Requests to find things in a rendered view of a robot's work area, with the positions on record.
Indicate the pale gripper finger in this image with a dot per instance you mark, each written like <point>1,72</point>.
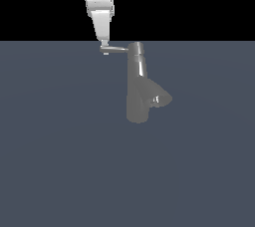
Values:
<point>101,25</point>

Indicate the grey metal faucet body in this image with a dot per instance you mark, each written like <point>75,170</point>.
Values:
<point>141,88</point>

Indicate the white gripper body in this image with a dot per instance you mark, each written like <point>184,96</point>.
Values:
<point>99,4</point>

